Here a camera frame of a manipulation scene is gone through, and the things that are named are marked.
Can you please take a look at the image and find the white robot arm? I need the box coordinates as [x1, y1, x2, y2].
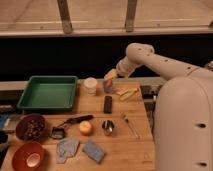
[116, 43, 213, 171]

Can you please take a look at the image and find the green plastic tray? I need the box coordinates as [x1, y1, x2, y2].
[17, 76, 78, 110]

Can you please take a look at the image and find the white lidded jar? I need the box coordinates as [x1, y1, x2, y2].
[83, 77, 98, 95]

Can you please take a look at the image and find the black rectangular block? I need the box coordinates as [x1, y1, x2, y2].
[104, 96, 112, 114]

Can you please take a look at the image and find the metal fork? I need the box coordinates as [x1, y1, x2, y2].
[122, 114, 140, 139]

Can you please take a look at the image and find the small steel cup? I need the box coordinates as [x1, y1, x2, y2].
[102, 120, 115, 136]

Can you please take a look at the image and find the yellow red apple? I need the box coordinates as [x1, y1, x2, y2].
[79, 121, 93, 136]

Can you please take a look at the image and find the blue sponge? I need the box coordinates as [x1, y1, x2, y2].
[82, 140, 105, 163]

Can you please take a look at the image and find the grey cloth piece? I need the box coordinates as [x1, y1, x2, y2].
[56, 138, 80, 164]

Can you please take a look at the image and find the dark bowl with nuts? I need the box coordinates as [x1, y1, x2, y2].
[15, 114, 46, 141]

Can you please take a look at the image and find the red bowl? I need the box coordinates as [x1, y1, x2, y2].
[12, 141, 45, 171]

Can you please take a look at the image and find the right metal post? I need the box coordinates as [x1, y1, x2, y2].
[125, 0, 137, 32]

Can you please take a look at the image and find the metal post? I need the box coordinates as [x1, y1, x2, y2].
[57, 0, 73, 34]
[125, 0, 137, 32]

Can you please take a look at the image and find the left metal post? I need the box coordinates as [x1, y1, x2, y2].
[57, 0, 73, 34]

